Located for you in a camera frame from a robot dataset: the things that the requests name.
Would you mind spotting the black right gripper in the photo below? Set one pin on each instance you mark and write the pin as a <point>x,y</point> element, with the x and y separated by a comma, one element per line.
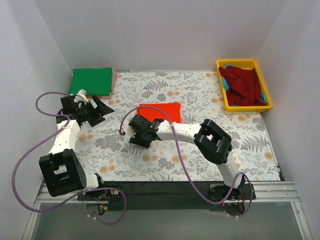
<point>136,131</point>

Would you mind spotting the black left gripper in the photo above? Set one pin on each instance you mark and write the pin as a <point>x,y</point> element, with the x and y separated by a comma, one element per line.
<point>94,113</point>

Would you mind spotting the orange t shirt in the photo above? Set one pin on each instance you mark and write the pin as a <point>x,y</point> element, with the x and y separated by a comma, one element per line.
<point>173,110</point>

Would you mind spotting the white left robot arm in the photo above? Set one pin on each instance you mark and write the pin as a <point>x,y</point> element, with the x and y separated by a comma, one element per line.
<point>61,168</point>

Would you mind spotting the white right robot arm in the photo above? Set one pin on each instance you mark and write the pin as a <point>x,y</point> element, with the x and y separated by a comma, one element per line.
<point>211,140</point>

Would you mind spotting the floral patterned table mat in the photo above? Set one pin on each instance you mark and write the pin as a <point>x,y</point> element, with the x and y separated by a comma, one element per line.
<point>101,149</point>

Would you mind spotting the folded green t shirt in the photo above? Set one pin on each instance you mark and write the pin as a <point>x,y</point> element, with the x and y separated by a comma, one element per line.
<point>95,81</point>

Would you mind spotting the folded pink t shirt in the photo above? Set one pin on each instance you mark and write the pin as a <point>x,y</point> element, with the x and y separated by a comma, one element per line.
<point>114,81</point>

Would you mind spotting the dark red t shirt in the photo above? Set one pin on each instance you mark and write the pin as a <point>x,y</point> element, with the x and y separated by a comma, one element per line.
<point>243,86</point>

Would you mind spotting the yellow plastic bin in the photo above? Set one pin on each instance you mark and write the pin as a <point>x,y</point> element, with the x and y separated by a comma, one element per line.
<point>243,87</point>

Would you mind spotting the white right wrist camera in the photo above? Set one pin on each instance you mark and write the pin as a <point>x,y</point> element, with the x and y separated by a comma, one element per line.
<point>127,131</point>

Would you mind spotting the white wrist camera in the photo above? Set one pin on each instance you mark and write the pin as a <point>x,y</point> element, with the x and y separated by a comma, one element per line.
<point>81,96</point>
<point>127,131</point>

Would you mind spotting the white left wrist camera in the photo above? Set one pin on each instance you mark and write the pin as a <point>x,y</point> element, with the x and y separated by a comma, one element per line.
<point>81,96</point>

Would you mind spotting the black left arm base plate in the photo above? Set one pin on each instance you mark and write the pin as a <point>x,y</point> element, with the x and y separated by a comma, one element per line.
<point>109,192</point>

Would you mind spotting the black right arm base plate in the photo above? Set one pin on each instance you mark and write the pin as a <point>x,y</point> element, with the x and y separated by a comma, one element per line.
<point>218,191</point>

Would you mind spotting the aluminium frame rail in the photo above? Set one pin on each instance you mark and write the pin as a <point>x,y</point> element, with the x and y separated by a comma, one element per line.
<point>173,211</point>

